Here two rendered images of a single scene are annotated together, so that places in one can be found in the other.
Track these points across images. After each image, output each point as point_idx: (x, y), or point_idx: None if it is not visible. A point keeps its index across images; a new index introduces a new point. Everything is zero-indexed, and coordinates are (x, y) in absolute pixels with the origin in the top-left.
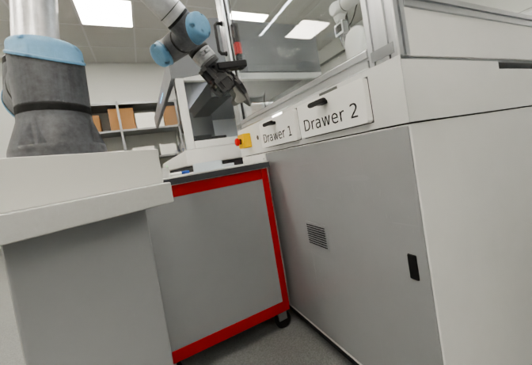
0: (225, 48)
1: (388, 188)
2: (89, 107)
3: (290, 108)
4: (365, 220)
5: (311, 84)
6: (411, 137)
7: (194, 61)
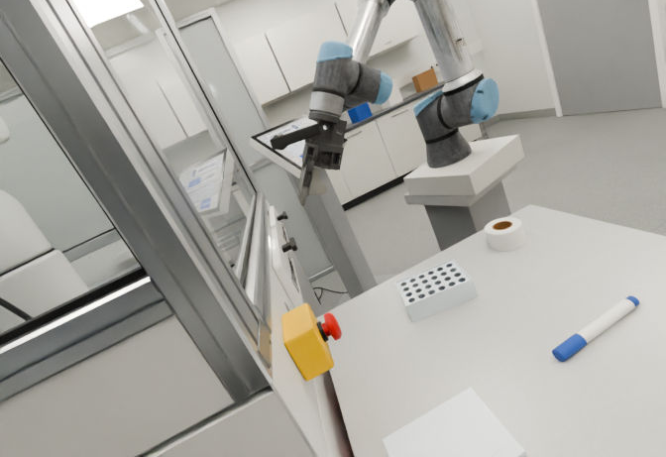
0: None
1: (299, 266)
2: (424, 139)
3: (269, 229)
4: (312, 294)
5: (263, 205)
6: None
7: (343, 103)
